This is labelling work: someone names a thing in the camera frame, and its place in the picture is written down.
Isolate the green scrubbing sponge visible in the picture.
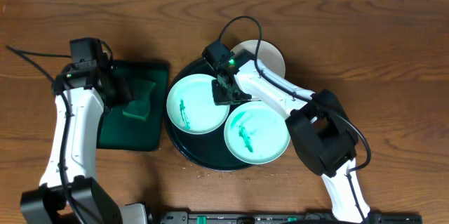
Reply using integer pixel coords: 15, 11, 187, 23
122, 78, 156, 121

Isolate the mint plate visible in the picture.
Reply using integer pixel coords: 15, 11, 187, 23
166, 74, 230, 135
224, 101, 290, 164

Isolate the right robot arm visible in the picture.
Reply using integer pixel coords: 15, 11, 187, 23
202, 45, 370, 223

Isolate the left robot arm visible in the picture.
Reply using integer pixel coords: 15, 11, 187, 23
20, 60, 147, 223

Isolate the black rectangular water tray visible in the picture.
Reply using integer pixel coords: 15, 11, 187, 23
97, 60, 168, 152

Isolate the round black serving tray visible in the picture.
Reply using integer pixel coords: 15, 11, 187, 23
166, 59, 254, 171

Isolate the mint plate front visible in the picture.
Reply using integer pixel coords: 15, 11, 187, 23
224, 101, 290, 164

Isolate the white plate rear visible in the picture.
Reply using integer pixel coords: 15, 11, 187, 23
231, 39, 286, 78

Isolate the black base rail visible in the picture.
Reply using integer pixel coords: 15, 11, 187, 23
154, 211, 423, 224

